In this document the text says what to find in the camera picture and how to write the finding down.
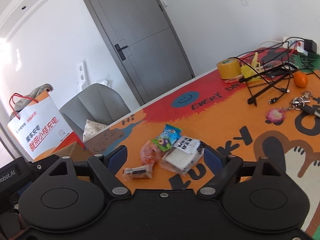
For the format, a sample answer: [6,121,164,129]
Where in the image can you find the dotted cushion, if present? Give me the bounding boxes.
[82,119,108,142]

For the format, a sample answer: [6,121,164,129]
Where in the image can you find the black power adapter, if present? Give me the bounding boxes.
[304,39,317,54]

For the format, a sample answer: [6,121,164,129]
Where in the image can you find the pink plush keychain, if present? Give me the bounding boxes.
[266,109,286,124]

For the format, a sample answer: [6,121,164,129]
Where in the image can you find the blue green plum snack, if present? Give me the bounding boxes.
[151,124,182,152]

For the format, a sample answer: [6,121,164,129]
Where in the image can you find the grey blanket in bag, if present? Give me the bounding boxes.
[9,83,53,121]

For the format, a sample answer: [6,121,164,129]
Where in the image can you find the orange red snack packet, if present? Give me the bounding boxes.
[140,140,162,168]

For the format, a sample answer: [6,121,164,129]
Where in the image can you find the black stand bar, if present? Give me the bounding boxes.
[247,75,288,105]

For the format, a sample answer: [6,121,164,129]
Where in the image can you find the colourful table mat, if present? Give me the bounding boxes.
[82,45,320,238]

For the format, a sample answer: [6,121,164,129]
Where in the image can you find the orange mandarin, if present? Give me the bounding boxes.
[293,72,309,88]

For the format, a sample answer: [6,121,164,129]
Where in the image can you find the black sesame cake packet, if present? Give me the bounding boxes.
[160,136,204,176]

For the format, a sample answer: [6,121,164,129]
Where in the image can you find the yellow tape roll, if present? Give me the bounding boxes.
[216,59,241,80]

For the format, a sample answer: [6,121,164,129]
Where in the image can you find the orange white paper bag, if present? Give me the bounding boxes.
[7,91,85,161]

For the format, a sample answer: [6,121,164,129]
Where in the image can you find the grey door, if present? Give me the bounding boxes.
[84,0,195,105]

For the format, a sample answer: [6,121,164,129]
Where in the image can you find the grey chair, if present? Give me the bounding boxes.
[59,83,130,141]

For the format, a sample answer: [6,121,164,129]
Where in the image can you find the key bunch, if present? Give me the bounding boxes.
[291,90,320,118]

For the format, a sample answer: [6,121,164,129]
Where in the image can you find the yellow toy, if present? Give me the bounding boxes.
[240,52,263,83]

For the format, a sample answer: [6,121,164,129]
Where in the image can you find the brown cardboard box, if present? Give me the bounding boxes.
[53,142,91,161]

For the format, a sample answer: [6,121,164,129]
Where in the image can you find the black cables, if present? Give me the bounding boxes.
[236,36,320,106]

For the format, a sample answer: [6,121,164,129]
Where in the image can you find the brown small snack packet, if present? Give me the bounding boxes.
[123,165,152,179]

